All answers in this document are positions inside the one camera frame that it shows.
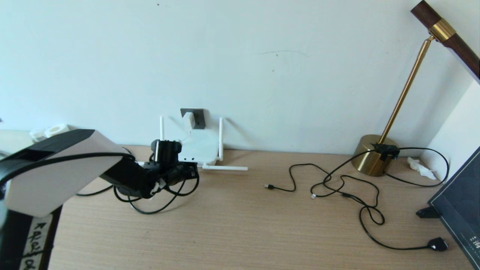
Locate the black usb cable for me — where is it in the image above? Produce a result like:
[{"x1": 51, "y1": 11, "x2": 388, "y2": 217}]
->
[{"x1": 265, "y1": 163, "x2": 380, "y2": 210}]

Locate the black lamp power cable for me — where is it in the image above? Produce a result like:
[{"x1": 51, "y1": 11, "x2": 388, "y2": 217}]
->
[{"x1": 310, "y1": 147, "x2": 450, "y2": 252}]

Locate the black ethernet cable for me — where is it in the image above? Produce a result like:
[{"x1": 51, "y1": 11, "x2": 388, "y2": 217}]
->
[{"x1": 77, "y1": 146, "x2": 134, "y2": 197}]

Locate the white paper roll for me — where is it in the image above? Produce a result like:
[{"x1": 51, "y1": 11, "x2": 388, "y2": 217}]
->
[{"x1": 44, "y1": 124, "x2": 70, "y2": 138}]

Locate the grey wall power socket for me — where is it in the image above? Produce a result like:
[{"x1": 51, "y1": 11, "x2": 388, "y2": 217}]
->
[{"x1": 180, "y1": 108, "x2": 206, "y2": 129}]

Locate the brass desk lamp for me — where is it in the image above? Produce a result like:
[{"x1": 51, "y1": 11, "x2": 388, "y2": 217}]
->
[{"x1": 352, "y1": 0, "x2": 480, "y2": 177}]

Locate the crumpled white tissue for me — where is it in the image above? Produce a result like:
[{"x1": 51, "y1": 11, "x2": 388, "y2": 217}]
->
[{"x1": 407, "y1": 157, "x2": 437, "y2": 180}]

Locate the dark monitor screen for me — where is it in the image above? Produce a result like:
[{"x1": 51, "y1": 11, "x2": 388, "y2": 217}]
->
[{"x1": 429, "y1": 146, "x2": 480, "y2": 269}]

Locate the white wifi router with antennas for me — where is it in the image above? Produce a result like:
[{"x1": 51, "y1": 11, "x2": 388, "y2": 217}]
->
[{"x1": 137, "y1": 116, "x2": 249, "y2": 172}]

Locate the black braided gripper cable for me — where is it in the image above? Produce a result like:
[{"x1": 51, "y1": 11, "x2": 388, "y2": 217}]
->
[{"x1": 114, "y1": 180, "x2": 188, "y2": 215}]

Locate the black inline cord switch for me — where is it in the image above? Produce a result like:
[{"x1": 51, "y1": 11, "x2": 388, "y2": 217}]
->
[{"x1": 373, "y1": 144, "x2": 400, "y2": 161}]

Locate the black plastic clip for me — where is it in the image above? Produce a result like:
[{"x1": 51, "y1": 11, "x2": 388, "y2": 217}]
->
[{"x1": 415, "y1": 206, "x2": 441, "y2": 219}]

